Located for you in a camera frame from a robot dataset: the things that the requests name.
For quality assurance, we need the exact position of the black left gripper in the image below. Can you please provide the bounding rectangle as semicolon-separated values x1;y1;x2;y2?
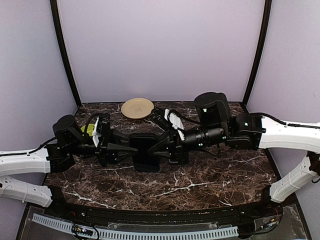
67;125;140;168

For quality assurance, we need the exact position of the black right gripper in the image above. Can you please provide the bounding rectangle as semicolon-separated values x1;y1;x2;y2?
147;122;228;164

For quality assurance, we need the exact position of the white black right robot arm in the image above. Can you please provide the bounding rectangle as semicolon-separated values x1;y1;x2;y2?
148;92;320;217

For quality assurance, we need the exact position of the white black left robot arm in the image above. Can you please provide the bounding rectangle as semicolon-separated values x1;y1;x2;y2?
0;113;139;218

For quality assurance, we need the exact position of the beige ceramic plate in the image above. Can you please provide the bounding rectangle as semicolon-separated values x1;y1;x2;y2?
121;98;155;120

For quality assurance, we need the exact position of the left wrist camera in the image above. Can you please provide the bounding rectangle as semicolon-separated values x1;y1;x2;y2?
92;113;110;147

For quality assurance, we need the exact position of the white slotted cable duct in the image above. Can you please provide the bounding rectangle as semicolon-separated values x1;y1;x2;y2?
31;213;239;240

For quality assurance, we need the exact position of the black front rail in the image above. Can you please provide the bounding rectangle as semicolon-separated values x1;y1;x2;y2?
44;201;276;226

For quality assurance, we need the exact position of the black right corner post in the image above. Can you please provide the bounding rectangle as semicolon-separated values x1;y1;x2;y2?
241;0;273;107

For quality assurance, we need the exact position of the black corner post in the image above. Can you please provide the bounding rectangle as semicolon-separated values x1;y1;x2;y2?
241;0;273;107
49;0;82;108

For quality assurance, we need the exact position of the black left corner post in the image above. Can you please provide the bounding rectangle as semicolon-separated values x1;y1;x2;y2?
49;0;82;108

